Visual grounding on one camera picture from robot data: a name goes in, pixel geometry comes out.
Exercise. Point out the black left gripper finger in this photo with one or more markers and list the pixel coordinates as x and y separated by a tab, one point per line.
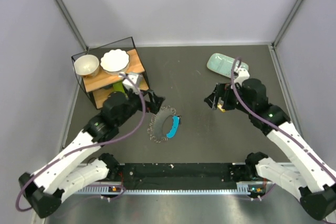
153	97
155	107

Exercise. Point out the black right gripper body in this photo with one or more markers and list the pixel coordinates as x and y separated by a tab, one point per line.
231	101

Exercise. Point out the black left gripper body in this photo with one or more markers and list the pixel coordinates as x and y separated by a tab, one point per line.
137	101

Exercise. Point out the yellow key tag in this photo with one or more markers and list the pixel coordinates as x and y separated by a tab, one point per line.
220	107

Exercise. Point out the metal key organizer blue handle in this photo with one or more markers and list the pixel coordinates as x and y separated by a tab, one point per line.
156	130

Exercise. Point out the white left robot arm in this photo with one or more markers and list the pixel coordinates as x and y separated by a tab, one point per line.
48	187

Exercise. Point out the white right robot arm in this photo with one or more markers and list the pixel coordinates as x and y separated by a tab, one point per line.
313	185

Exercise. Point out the green plate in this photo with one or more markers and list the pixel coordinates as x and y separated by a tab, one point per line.
118	87

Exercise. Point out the light green rectangular tray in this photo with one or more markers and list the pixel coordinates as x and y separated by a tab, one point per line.
222	64

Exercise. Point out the white scalloped bowl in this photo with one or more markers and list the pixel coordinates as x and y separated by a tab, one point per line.
115	61

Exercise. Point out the beige ceramic bowl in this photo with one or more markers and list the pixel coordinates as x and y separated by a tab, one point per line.
87	66

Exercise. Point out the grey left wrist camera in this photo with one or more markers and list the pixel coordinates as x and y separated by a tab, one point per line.
131	81

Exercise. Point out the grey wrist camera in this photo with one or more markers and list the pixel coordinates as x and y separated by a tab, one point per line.
240	75
131	81

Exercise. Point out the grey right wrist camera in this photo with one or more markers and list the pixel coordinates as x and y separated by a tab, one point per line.
240	75

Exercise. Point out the black wire wooden shelf rack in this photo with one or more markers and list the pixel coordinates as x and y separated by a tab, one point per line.
99	87

